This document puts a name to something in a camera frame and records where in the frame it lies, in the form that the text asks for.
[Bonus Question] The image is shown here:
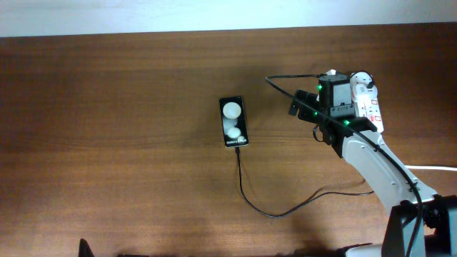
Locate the black smartphone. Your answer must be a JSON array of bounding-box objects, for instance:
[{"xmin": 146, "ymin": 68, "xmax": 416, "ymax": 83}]
[{"xmin": 219, "ymin": 96, "xmax": 249, "ymax": 148}]

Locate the black charger cable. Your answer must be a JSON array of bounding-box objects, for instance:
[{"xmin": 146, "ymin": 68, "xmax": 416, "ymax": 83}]
[{"xmin": 234, "ymin": 71, "xmax": 376, "ymax": 218}]

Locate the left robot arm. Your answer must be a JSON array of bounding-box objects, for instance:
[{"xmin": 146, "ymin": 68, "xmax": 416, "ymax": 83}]
[{"xmin": 78, "ymin": 238, "xmax": 149, "ymax": 257}]

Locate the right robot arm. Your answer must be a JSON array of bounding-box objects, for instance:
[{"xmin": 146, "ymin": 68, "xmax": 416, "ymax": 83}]
[{"xmin": 289, "ymin": 71, "xmax": 456, "ymax": 257}]

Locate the white charger plug adapter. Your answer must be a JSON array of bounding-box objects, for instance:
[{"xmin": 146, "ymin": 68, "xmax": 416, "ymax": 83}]
[{"xmin": 349, "ymin": 71, "xmax": 378, "ymax": 101}]

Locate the white power strip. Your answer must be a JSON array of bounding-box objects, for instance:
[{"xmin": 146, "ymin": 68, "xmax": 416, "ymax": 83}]
[{"xmin": 353, "ymin": 97, "xmax": 384, "ymax": 133}]

